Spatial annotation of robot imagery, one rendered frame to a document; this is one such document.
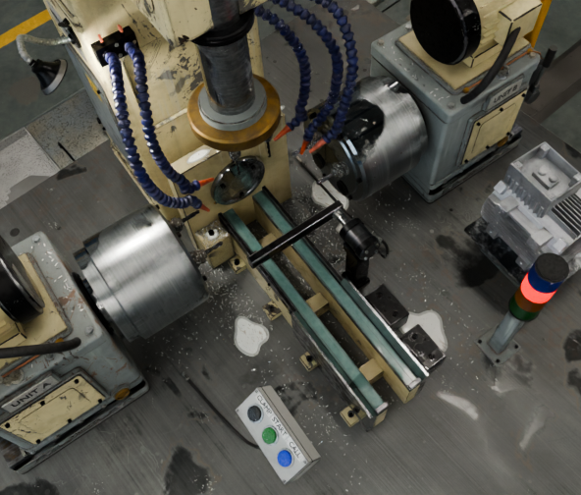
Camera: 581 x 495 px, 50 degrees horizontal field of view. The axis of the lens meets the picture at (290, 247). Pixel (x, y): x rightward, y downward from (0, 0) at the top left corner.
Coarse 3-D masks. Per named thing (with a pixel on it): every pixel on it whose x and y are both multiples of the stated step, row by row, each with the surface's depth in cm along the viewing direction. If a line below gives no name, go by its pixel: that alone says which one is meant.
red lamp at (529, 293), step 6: (522, 282) 122; (528, 282) 118; (522, 288) 121; (528, 288) 119; (528, 294) 120; (534, 294) 118; (540, 294) 117; (546, 294) 117; (552, 294) 118; (534, 300) 120; (540, 300) 119; (546, 300) 120
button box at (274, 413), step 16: (256, 400) 119; (272, 400) 119; (240, 416) 120; (272, 416) 117; (288, 416) 119; (256, 432) 118; (288, 432) 115; (272, 448) 116; (288, 448) 115; (304, 448) 115; (272, 464) 116; (304, 464) 113; (288, 480) 114
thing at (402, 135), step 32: (352, 96) 143; (384, 96) 141; (320, 128) 145; (352, 128) 138; (384, 128) 140; (416, 128) 142; (320, 160) 155; (352, 160) 140; (384, 160) 141; (416, 160) 148; (352, 192) 151
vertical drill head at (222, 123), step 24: (216, 0) 94; (216, 24) 97; (216, 48) 102; (240, 48) 104; (216, 72) 107; (240, 72) 108; (192, 96) 122; (216, 96) 112; (240, 96) 113; (264, 96) 118; (192, 120) 119; (216, 120) 116; (240, 120) 115; (264, 120) 118; (216, 144) 117; (240, 144) 117
